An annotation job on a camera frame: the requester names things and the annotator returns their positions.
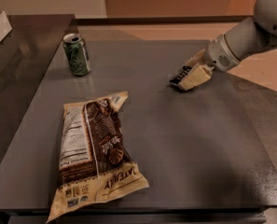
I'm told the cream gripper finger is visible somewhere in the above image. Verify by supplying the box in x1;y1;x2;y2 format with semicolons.
177;65;213;91
185;49;205;67

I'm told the black rxbar chocolate bar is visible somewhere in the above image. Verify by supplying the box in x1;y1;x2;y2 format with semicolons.
170;65;191;86

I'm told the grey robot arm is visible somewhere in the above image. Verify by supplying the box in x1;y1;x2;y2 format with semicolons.
170;0;277;91

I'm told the brown chip bag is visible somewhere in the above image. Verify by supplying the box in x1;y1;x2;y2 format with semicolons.
48;91;149;222

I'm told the green soda can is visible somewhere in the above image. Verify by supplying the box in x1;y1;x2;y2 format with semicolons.
63;33;91;77

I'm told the dark side counter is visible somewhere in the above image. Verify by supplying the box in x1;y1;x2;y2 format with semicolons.
0;14;77;164

